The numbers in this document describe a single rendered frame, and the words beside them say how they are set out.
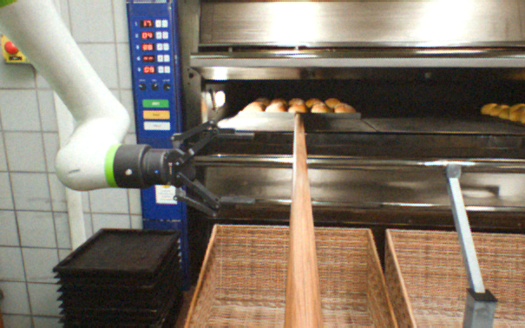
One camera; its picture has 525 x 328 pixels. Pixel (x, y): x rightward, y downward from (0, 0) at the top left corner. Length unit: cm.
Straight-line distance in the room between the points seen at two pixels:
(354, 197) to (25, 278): 133
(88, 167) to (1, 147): 92
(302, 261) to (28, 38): 62
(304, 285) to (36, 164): 140
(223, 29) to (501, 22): 86
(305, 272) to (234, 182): 102
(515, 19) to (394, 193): 65
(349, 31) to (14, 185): 133
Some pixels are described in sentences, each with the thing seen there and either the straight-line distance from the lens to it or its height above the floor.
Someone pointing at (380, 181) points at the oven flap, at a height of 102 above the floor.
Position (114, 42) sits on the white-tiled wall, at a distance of 144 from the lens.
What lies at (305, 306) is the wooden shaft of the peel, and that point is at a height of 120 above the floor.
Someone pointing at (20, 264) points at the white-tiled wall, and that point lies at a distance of 185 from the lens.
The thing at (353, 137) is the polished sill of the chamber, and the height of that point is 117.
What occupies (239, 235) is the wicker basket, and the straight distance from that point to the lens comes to 139.
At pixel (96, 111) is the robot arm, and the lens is 89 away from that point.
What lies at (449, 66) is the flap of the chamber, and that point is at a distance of 122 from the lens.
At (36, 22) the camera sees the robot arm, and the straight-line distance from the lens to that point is 80.
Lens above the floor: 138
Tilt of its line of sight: 13 degrees down
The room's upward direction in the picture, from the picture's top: straight up
